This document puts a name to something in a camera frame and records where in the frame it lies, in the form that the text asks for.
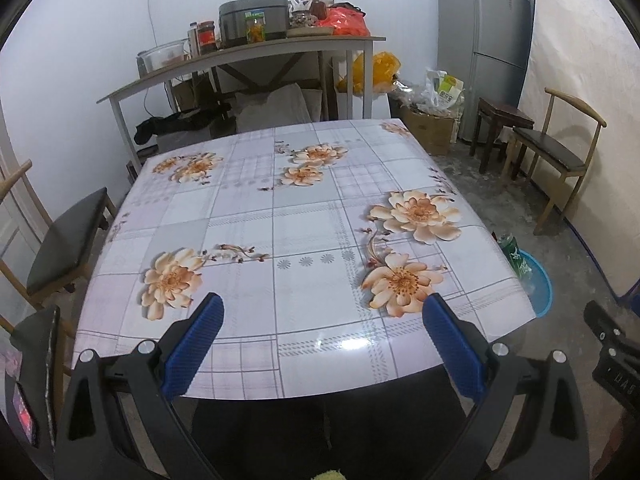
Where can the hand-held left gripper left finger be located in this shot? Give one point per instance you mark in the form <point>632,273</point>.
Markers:
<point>192,350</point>

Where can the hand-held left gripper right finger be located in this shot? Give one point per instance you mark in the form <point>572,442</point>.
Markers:
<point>455,350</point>

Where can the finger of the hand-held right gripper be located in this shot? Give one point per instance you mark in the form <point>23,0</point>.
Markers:
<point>607,325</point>

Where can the blue plastic waste basket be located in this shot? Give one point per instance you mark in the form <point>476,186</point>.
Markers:
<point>542,285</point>

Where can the green plastic bottle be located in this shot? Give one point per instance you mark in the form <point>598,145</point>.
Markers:
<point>517,260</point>

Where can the person's right forearm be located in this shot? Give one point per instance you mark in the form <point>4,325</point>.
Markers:
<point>622,440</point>

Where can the person's black pants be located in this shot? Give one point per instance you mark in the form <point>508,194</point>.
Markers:
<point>300,435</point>

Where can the wooden chair with black seat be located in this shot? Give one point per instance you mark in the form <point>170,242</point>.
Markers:
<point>70,240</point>

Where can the floral tablecloth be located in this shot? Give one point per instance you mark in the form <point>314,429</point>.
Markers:
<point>300,220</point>

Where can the yellow fluffy slipper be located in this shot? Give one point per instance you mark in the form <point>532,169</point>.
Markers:
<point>327,475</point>

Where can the wooden chair with dark seat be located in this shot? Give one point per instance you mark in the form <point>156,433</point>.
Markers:
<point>550,147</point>

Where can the black bag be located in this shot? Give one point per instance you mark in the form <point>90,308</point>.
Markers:
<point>185,125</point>

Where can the dark wooden stool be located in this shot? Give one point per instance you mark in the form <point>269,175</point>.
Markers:
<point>502,110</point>

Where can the grey cushion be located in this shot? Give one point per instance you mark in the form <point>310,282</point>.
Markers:
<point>272,107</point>

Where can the brown cardboard box under table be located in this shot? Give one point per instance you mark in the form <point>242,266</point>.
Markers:
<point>192,94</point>

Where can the clear plastic wrap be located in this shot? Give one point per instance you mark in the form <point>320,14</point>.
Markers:
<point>410,95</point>

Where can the white plastic bags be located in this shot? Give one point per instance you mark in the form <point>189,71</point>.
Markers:
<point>445,87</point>

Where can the white box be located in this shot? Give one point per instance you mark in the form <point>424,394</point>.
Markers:
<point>352,105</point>

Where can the yellow plastic bag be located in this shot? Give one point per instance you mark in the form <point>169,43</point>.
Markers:
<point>380,70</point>

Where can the clear glass bowl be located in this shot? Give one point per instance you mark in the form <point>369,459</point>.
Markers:
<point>162,57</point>

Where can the grey refrigerator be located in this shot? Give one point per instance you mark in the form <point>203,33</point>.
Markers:
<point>480,50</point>

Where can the dark red jar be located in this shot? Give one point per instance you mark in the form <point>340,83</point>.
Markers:
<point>207,37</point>

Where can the grey side table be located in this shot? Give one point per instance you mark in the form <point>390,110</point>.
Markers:
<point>300,45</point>

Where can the jar with yellow contents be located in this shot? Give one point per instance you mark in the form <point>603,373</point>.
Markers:
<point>255,30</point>

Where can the wooden cutting board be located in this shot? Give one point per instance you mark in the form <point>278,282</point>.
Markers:
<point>310,31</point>

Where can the grey rice cooker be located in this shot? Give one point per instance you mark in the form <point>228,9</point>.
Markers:
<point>250,10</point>

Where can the red plastic bag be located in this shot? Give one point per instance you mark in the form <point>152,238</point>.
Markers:
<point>345,22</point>

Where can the brown bottle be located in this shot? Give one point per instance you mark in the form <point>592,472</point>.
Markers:
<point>319,7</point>

